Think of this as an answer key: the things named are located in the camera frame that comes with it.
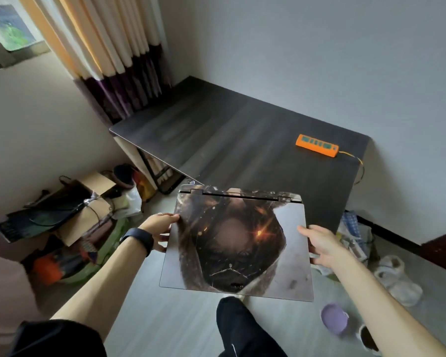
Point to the person's right hand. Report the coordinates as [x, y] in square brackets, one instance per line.
[327, 247]

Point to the person's left hand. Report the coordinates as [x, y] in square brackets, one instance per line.
[158, 226]

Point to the laptop with printed portrait skin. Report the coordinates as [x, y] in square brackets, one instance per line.
[238, 245]

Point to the dark green patterned mouse pad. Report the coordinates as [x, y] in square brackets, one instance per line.
[48, 211]

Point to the person's left forearm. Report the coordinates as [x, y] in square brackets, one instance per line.
[100, 290]

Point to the person's right forearm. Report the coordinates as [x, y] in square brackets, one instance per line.
[386, 312]

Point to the dark wooden desk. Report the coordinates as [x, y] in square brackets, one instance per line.
[226, 144]

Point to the black smartwatch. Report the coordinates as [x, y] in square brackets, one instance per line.
[137, 239]

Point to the white plastic bag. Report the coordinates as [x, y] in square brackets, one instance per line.
[130, 204]

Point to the red and yellow bag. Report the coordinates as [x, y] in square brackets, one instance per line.
[145, 185]

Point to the green bag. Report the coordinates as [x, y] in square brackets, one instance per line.
[104, 249]

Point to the maroon round bag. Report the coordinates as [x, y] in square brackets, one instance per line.
[123, 175]

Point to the purple round object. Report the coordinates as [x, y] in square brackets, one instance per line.
[334, 319]

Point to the orange power strip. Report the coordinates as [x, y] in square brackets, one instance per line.
[317, 145]

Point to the black trousers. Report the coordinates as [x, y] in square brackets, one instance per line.
[241, 330]

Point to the black shirt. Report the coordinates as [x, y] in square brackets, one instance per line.
[55, 340]

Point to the pink bedding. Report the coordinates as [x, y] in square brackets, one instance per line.
[7, 301]

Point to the cream and purple curtain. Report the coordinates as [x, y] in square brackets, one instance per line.
[107, 52]

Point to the window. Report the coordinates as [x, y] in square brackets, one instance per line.
[7, 29]

